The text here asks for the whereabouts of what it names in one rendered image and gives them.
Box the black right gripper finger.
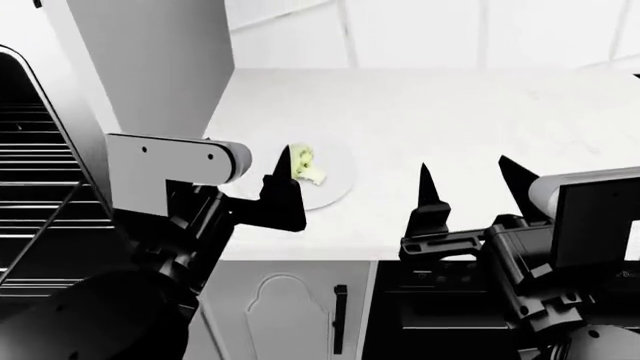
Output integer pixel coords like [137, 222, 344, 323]
[405, 162, 452, 240]
[497, 154, 542, 219]

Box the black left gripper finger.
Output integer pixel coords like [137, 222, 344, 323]
[256, 144, 307, 233]

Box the green broccoli floret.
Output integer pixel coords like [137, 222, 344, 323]
[289, 141, 330, 186]

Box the open dishwasher rack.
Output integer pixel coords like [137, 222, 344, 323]
[0, 44, 126, 300]

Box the round white plate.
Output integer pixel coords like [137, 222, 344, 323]
[219, 141, 359, 212]

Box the black dishwasher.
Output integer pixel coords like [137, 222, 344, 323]
[359, 257, 556, 360]

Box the white arched cabinet door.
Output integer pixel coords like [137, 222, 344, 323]
[188, 259, 378, 360]

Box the tall white cabinet panel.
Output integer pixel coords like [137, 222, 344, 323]
[63, 0, 237, 141]

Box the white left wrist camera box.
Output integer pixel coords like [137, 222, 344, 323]
[104, 132, 252, 219]

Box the white black right camera box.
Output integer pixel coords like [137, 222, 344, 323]
[527, 166, 640, 268]

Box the black cabinet door handle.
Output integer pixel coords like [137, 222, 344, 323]
[331, 284, 349, 356]

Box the wire oven rack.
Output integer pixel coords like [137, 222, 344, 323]
[0, 105, 85, 186]
[0, 200, 115, 237]

